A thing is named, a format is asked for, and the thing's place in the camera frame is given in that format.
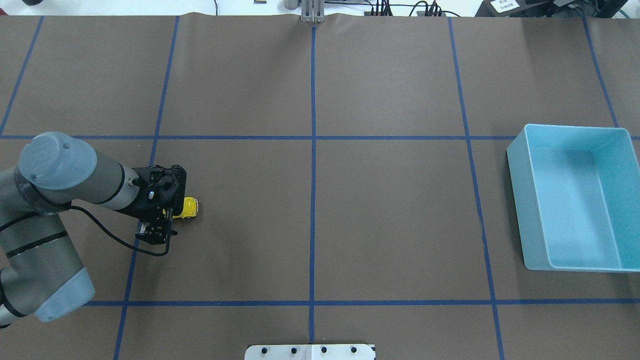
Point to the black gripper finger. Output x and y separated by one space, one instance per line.
153 233
167 221

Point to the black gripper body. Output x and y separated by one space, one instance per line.
144 208

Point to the yellow beetle toy car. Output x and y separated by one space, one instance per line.
190 209

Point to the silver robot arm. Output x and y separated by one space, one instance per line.
45 276

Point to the silver metal cylinder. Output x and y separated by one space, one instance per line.
291 4

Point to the black usb hub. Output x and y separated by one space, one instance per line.
421 8

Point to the light blue plastic bin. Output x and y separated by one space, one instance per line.
576 192

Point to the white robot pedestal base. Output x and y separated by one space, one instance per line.
311 352

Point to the aluminium frame post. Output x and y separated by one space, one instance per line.
312 11

